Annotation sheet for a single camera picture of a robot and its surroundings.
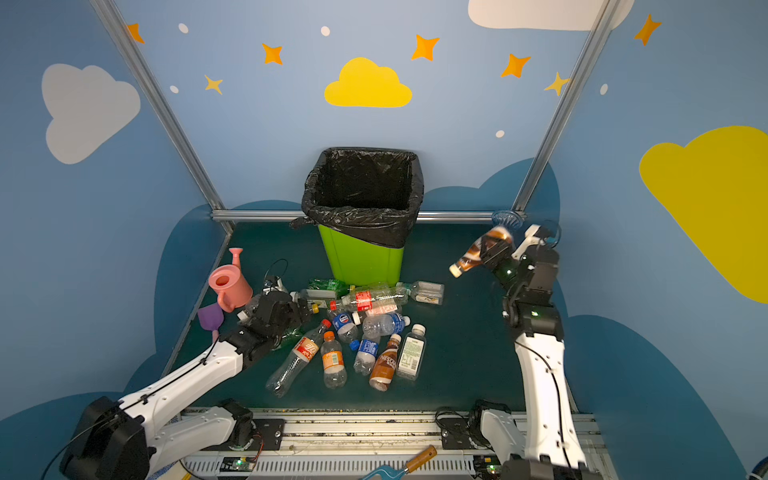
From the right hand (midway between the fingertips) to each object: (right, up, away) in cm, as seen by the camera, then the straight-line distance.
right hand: (491, 238), depth 71 cm
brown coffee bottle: (-4, -4, +1) cm, 6 cm away
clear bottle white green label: (-49, -17, +28) cm, 59 cm away
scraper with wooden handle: (-25, -56, -1) cm, 61 cm away
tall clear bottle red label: (-49, -31, +13) cm, 59 cm away
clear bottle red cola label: (-32, -16, +19) cm, 41 cm away
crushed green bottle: (-45, -14, +29) cm, 55 cm away
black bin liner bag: (-30, +17, +30) cm, 45 cm away
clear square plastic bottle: (-12, -16, +26) cm, 33 cm away
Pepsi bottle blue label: (-38, -26, +18) cm, 49 cm away
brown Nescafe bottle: (-26, -36, +11) cm, 46 cm away
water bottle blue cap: (-31, -33, +13) cm, 47 cm away
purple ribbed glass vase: (+16, +8, +28) cm, 33 cm away
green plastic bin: (-34, -6, +22) cm, 41 cm away
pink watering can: (-74, -12, +20) cm, 78 cm away
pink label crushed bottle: (-27, -21, +22) cm, 41 cm away
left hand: (-52, -18, +15) cm, 57 cm away
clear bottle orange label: (-39, -37, +9) cm, 55 cm away
